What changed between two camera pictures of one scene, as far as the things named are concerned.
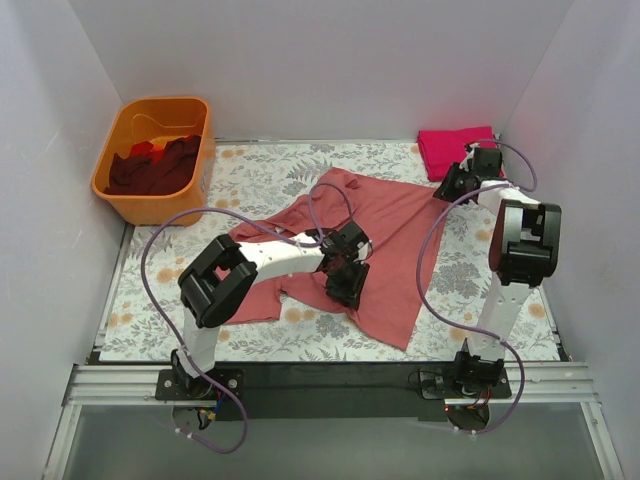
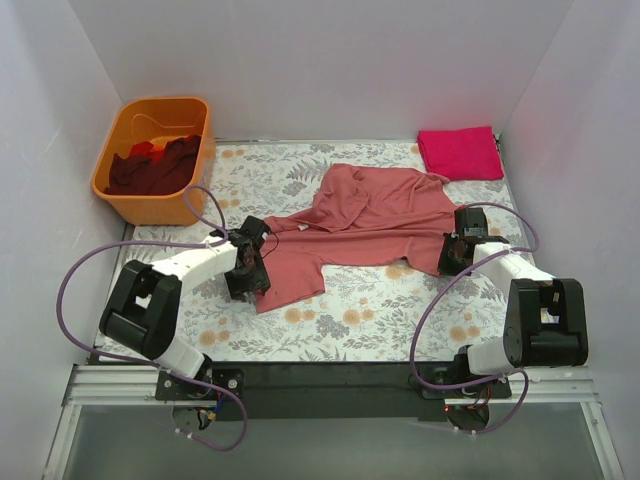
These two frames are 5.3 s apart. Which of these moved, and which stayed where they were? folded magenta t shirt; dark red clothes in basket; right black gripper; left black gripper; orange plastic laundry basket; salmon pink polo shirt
Moved: left black gripper; right black gripper; salmon pink polo shirt
Stayed: dark red clothes in basket; folded magenta t shirt; orange plastic laundry basket
